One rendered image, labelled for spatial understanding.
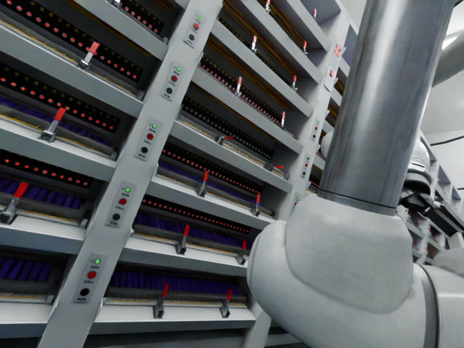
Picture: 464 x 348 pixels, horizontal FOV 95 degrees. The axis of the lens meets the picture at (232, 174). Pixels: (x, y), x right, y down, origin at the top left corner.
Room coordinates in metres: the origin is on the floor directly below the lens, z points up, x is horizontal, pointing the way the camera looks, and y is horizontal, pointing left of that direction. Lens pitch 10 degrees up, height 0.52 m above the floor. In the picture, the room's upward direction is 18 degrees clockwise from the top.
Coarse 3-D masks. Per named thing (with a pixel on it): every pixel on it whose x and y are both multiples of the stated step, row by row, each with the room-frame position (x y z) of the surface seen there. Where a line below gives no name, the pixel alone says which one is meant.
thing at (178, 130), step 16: (176, 128) 0.65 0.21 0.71; (208, 128) 0.87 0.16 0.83; (192, 144) 0.69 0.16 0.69; (208, 144) 0.71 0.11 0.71; (240, 144) 0.97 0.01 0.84; (224, 160) 0.77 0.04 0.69; (240, 160) 0.79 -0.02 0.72; (256, 176) 0.86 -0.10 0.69; (272, 176) 0.89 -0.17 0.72; (288, 176) 0.99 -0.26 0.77; (288, 192) 0.97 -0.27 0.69
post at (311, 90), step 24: (336, 24) 0.97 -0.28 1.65; (336, 72) 1.01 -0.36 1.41; (312, 96) 0.99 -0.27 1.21; (288, 120) 1.09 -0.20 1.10; (312, 120) 0.96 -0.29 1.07; (312, 144) 0.99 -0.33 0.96; (288, 168) 1.01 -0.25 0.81; (264, 192) 1.10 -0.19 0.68; (288, 216) 0.97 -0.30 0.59; (264, 312) 0.98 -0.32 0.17; (264, 336) 1.00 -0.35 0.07
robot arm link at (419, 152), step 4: (416, 140) 0.58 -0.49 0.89; (416, 144) 0.56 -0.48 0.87; (420, 144) 0.56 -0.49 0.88; (416, 148) 0.55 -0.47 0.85; (420, 148) 0.55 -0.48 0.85; (424, 148) 0.56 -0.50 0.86; (412, 152) 0.55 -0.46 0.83; (416, 152) 0.54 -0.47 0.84; (420, 152) 0.54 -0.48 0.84; (424, 152) 0.55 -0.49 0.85; (412, 156) 0.54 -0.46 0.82; (416, 156) 0.54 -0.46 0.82; (420, 156) 0.54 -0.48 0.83; (424, 156) 0.54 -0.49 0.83; (428, 156) 0.55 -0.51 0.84; (424, 160) 0.53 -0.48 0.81; (428, 160) 0.54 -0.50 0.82; (428, 164) 0.54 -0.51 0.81
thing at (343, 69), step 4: (344, 48) 1.01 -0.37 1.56; (340, 60) 1.02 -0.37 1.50; (344, 60) 1.03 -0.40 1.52; (340, 64) 1.04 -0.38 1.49; (344, 64) 1.05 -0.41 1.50; (340, 68) 1.05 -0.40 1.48; (344, 68) 1.06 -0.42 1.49; (348, 68) 1.07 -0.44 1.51; (340, 72) 1.15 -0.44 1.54; (344, 72) 1.07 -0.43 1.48; (348, 72) 1.08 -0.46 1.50; (336, 76) 1.21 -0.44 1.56; (340, 76) 1.18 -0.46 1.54; (344, 76) 1.16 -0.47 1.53; (340, 80) 1.23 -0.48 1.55; (344, 80) 1.21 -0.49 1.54; (336, 84) 1.30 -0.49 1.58; (340, 84) 1.24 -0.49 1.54; (344, 84) 1.25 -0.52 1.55; (340, 88) 1.33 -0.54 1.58; (344, 88) 1.30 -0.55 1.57; (340, 92) 1.32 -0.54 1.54
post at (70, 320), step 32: (192, 0) 0.58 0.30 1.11; (160, 64) 0.61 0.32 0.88; (192, 64) 0.62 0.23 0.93; (160, 96) 0.60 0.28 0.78; (128, 128) 0.70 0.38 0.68; (128, 160) 0.59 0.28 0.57; (96, 224) 0.58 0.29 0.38; (128, 224) 0.63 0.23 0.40; (64, 288) 0.58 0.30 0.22; (96, 288) 0.62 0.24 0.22; (64, 320) 0.60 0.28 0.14
